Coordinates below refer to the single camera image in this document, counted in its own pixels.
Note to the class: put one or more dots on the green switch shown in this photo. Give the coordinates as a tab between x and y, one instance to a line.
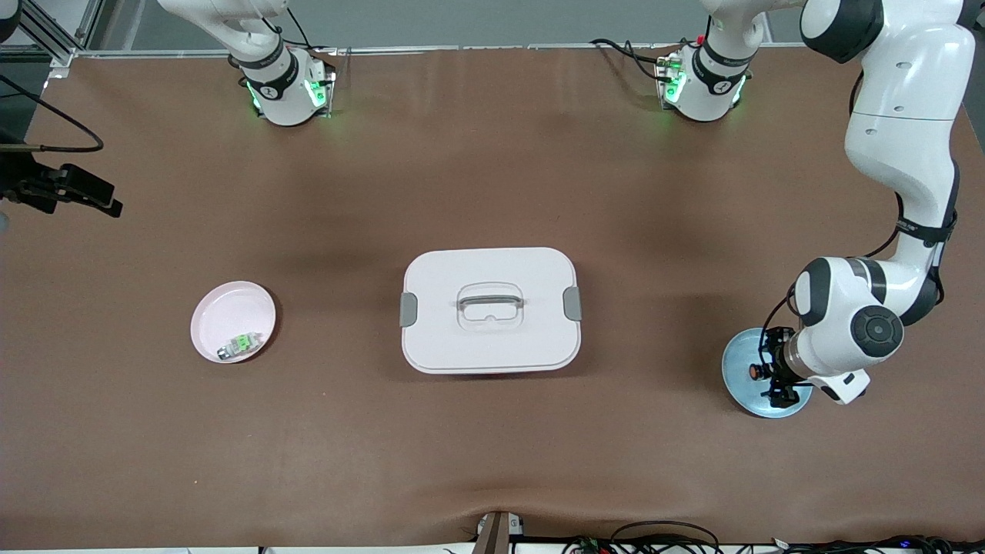
240	345

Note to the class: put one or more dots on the light blue round plate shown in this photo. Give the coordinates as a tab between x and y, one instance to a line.
740	388

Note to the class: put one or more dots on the brown post with bracket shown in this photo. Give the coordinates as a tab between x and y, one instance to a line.
492	535

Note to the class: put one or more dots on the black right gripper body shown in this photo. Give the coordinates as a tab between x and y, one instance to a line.
23	183

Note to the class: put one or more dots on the orange black switch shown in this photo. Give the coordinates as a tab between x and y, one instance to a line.
756	372

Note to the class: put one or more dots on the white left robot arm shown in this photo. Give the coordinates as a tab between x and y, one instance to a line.
908	100

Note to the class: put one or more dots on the white lidded box grey clips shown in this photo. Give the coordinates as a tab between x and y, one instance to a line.
492	338

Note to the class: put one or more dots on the pink round plate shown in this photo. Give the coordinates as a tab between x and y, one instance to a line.
231	315

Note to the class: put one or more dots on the brown table mat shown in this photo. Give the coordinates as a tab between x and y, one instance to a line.
492	446

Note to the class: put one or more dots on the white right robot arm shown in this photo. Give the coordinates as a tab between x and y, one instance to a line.
281	92

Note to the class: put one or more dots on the aluminium frame profile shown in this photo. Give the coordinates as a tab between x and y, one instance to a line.
58	50

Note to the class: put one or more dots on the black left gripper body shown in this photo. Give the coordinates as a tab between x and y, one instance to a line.
774	362

